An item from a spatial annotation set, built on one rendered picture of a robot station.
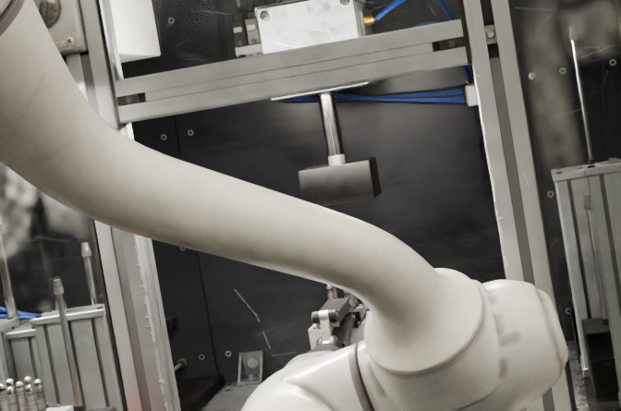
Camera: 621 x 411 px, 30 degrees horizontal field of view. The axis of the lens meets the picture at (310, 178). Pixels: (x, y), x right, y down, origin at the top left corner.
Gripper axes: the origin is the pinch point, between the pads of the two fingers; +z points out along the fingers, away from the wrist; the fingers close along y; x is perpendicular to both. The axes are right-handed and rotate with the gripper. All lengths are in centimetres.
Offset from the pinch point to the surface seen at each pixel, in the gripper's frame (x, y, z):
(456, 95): -14.1, 25.2, 28.3
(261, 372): 18.5, -8.6, 26.5
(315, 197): 2.5, 16.6, 4.7
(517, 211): -20.7, 13.8, -13.3
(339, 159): -0.6, 20.4, 7.0
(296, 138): 8.9, 22.9, 29.9
